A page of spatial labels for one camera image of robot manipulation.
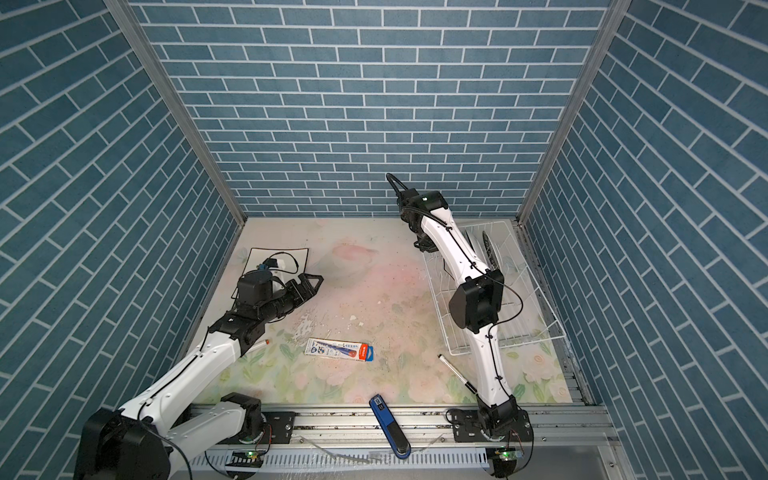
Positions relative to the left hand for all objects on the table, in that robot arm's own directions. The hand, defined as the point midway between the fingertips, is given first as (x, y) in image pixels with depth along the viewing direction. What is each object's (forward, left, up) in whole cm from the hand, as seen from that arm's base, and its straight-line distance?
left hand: (317, 284), depth 82 cm
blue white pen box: (-12, -5, -17) cm, 21 cm away
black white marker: (-22, -41, -15) cm, 49 cm away
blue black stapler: (-33, -20, -12) cm, 40 cm away
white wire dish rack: (0, -66, -17) cm, 68 cm away
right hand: (+13, -36, +3) cm, 38 cm away
